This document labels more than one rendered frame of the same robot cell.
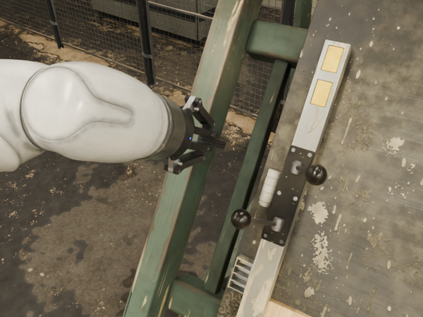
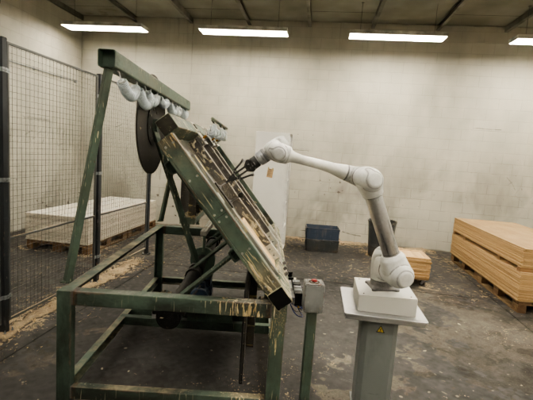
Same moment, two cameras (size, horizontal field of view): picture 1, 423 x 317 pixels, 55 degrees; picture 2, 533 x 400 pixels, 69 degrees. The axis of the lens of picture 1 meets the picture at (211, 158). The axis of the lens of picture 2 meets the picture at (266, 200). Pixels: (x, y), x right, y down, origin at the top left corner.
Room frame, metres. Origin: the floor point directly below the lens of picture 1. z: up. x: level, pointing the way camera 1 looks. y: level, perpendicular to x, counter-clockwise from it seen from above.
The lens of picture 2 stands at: (1.55, 2.19, 1.68)
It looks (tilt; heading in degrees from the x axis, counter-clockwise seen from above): 7 degrees down; 241
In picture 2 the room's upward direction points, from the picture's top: 4 degrees clockwise
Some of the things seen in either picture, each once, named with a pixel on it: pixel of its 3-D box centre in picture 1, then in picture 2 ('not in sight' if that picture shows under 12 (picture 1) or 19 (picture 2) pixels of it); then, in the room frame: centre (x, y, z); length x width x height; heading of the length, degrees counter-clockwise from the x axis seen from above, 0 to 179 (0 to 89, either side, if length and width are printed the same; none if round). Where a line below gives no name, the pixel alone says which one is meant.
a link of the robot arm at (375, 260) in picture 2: not in sight; (384, 263); (-0.36, 0.38, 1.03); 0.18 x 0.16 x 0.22; 69
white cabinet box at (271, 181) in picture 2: not in sight; (271, 190); (-1.86, -3.86, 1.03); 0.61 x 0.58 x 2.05; 54
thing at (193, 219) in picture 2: not in sight; (195, 178); (0.25, -1.76, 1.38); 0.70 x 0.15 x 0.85; 62
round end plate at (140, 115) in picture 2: not in sight; (155, 125); (0.83, -1.11, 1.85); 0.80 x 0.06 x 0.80; 62
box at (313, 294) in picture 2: not in sight; (312, 295); (0.15, 0.32, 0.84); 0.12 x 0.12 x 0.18; 62
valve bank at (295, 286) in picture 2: not in sight; (294, 293); (0.00, -0.10, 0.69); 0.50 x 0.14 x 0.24; 62
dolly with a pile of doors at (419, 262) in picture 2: not in sight; (406, 265); (-2.99, -1.68, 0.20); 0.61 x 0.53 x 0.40; 54
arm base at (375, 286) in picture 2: not in sight; (381, 282); (-0.38, 0.35, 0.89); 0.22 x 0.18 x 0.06; 64
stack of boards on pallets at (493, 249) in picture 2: not in sight; (515, 259); (-4.46, -0.98, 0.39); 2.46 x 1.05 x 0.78; 54
